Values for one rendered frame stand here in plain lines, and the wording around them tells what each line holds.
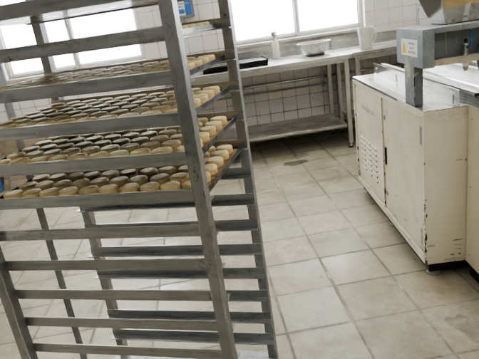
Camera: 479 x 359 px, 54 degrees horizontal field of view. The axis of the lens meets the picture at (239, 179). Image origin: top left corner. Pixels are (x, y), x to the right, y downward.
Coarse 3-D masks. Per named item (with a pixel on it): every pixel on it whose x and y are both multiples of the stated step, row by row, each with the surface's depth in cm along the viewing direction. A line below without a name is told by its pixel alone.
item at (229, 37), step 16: (224, 0) 133; (224, 16) 135; (224, 32) 136; (240, 80) 142; (240, 96) 142; (240, 128) 145; (256, 208) 154; (256, 240) 158; (256, 256) 160; (272, 320) 169; (272, 352) 172
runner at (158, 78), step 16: (96, 80) 104; (112, 80) 104; (128, 80) 103; (144, 80) 102; (160, 80) 101; (192, 80) 101; (0, 96) 111; (16, 96) 110; (32, 96) 109; (48, 96) 108; (64, 96) 107
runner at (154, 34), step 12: (96, 36) 101; (108, 36) 100; (120, 36) 100; (132, 36) 99; (144, 36) 99; (156, 36) 98; (12, 48) 106; (24, 48) 105; (36, 48) 105; (48, 48) 104; (60, 48) 104; (72, 48) 103; (84, 48) 102; (96, 48) 102; (0, 60) 108; (12, 60) 107; (24, 60) 106
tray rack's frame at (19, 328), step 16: (0, 64) 133; (48, 64) 152; (0, 80) 133; (16, 144) 138; (32, 176) 144; (48, 240) 150; (96, 240) 172; (0, 256) 127; (0, 272) 127; (0, 288) 129; (64, 288) 156; (112, 288) 181; (16, 304) 132; (64, 304) 156; (112, 304) 181; (16, 320) 131; (16, 336) 134; (80, 336) 163; (32, 352) 137; (240, 352) 178; (256, 352) 177
